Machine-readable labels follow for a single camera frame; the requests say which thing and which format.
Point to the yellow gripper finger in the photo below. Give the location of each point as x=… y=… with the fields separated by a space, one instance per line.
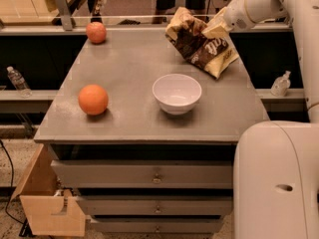
x=220 y=15
x=216 y=28

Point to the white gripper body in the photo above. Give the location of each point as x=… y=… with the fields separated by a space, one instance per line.
x=235 y=17

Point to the brown chip bag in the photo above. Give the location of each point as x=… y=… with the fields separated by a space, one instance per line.
x=214 y=55

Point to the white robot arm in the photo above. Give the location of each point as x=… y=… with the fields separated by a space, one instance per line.
x=276 y=167

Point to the white bowl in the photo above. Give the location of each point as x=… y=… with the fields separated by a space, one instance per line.
x=177 y=94

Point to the far red apple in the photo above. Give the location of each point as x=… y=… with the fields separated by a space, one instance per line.
x=96 y=32

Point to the near orange fruit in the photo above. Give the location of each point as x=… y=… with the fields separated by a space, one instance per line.
x=93 y=100

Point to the grey drawer cabinet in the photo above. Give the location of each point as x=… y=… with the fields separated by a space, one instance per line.
x=135 y=168

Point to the clear plastic water bottle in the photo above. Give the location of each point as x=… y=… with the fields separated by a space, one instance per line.
x=19 y=82

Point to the left metal rail bracket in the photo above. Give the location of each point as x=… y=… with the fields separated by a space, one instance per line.
x=65 y=14

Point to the wooden box with handle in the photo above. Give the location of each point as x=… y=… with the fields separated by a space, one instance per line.
x=49 y=210

